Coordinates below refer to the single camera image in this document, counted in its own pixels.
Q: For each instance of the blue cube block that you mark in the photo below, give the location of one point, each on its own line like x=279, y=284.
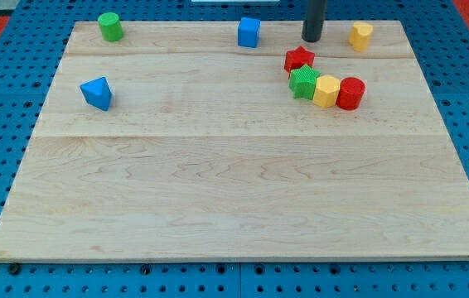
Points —
x=248, y=32

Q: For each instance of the green star block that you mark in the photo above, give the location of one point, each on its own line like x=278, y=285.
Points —
x=303, y=81

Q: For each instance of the green cylinder block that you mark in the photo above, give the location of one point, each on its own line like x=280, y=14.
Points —
x=110, y=26

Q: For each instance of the red cylinder block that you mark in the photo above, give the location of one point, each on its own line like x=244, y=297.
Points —
x=351, y=93

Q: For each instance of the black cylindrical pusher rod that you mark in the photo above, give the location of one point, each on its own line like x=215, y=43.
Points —
x=314, y=20

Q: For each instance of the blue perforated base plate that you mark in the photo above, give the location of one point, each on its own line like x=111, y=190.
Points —
x=31, y=46

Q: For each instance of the wooden board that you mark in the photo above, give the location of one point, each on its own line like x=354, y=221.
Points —
x=205, y=156

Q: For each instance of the yellow hexagon block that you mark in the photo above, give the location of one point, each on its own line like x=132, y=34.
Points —
x=326, y=91

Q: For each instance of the yellow heart block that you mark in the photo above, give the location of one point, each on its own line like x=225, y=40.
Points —
x=360, y=35

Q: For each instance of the red star block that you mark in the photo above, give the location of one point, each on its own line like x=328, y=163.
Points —
x=295, y=59

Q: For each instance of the blue triangle block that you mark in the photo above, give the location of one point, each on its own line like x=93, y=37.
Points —
x=97, y=93

